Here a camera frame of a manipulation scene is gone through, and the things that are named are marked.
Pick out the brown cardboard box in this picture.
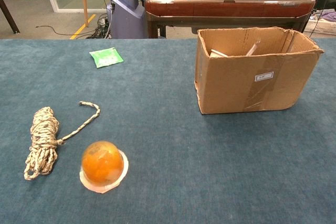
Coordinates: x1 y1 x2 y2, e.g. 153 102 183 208
194 26 324 115

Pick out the orange jelly dome cup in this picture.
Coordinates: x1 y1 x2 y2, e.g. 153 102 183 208
79 141 129 194

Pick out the beige rope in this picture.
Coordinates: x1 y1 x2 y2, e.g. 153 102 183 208
23 101 101 181

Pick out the blue felt table mat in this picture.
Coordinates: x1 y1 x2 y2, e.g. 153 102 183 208
0 38 336 224

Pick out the white paper cup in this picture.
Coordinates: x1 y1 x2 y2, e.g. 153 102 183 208
209 48 229 58

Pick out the green card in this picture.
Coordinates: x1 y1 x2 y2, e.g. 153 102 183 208
89 47 124 69

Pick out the dark wood mahjong table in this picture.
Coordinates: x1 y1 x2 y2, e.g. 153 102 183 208
144 0 316 38

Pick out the white plastic basket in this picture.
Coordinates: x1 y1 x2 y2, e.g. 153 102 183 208
304 11 336 36

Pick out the dark wooden table leg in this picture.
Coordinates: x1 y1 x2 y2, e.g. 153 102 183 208
0 0 20 35

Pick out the purple cloth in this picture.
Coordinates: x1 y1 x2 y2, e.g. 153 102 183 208
320 10 336 22

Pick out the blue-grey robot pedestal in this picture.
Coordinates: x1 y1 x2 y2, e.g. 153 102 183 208
106 0 148 39

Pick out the black floor cable tangle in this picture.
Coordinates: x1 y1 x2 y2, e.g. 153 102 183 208
86 11 113 39

